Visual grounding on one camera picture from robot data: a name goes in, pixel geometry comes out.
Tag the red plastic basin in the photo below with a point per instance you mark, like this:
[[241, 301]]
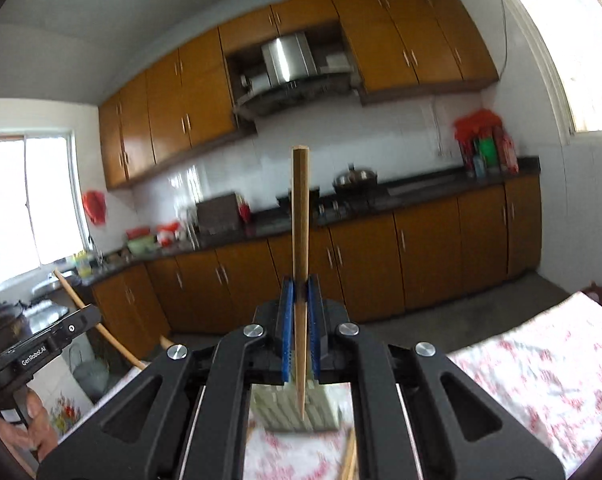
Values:
[[137, 233]]

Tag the dark red stool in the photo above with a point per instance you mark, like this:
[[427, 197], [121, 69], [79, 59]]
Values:
[[598, 297]]

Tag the pink floral tablecloth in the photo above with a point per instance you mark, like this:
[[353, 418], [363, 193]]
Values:
[[531, 385]]

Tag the yellow dish soap bottle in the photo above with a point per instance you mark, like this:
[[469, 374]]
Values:
[[82, 265]]

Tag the wooden lower kitchen cabinets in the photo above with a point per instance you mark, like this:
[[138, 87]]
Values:
[[431, 250]]

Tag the black gas stove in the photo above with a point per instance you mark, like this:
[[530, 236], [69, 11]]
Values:
[[341, 207]]

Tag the red bottle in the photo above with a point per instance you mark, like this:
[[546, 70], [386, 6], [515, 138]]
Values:
[[244, 210]]

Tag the red plastic bag over bottles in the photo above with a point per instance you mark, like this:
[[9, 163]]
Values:
[[476, 125]]

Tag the brown cutting board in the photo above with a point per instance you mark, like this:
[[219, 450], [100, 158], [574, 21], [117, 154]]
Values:
[[217, 214]]

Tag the wooden chopstick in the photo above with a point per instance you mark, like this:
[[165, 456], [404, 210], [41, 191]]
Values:
[[301, 210], [116, 345], [350, 460]]

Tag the clear glass jug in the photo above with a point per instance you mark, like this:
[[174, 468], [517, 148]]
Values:
[[188, 227]]

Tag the window with white frame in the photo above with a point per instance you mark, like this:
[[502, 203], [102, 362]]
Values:
[[31, 205]]

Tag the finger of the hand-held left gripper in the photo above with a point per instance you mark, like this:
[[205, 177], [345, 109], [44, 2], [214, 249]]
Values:
[[78, 322]]

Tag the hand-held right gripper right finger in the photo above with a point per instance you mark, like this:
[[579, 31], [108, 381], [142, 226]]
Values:
[[315, 320]]

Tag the steel range hood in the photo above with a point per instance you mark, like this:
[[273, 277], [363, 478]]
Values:
[[286, 60]]

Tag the bright window beside cabinets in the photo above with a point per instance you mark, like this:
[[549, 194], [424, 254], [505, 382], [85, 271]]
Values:
[[571, 35]]

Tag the wooden upper kitchen cabinets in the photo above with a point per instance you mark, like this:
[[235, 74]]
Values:
[[201, 90]]

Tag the green plastic basin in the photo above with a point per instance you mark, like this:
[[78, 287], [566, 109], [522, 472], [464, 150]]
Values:
[[142, 246]]

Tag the black wok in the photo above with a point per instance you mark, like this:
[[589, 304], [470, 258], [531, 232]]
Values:
[[283, 199]]

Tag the person's left hand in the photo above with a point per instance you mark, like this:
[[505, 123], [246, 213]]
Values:
[[31, 425]]

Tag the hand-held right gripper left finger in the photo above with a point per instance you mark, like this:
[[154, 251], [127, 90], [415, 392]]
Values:
[[287, 320]]

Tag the cluster of condiment bottles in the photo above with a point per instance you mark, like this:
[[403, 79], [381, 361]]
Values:
[[486, 157]]

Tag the steel sink faucet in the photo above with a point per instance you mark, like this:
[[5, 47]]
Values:
[[97, 252]]

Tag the wooden kitchen cabinets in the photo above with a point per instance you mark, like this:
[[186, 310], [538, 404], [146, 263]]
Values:
[[201, 90], [431, 250]]

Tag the dark stone countertop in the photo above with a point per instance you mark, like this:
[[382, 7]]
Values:
[[421, 187]]

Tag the red plastic bag on wall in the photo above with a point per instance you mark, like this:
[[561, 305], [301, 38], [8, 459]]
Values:
[[94, 207]]

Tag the pale green perforated utensil holder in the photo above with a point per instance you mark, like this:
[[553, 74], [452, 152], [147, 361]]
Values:
[[281, 410]]

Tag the grey metal bucket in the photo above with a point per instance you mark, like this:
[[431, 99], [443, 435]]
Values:
[[88, 377]]

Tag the red and white bag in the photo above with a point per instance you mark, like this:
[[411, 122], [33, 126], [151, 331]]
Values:
[[168, 234]]

